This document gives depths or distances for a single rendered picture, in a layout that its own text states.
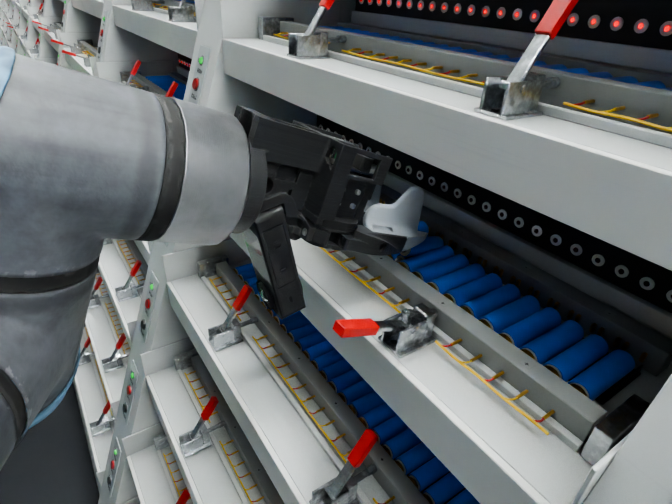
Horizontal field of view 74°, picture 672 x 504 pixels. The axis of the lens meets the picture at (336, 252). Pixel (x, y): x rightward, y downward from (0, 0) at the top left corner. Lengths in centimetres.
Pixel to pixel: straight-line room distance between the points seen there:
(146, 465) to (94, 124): 80
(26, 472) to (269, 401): 99
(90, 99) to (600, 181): 27
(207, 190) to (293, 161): 8
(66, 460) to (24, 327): 121
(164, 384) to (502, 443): 64
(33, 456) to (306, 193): 127
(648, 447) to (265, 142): 27
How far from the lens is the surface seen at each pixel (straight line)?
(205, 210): 28
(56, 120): 25
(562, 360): 38
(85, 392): 141
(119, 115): 26
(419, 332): 37
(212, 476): 73
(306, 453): 52
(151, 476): 97
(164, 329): 83
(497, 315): 40
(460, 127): 34
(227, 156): 28
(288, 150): 32
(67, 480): 145
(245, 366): 61
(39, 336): 30
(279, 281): 37
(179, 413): 81
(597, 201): 29
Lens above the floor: 110
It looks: 19 degrees down
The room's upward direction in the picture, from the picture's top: 20 degrees clockwise
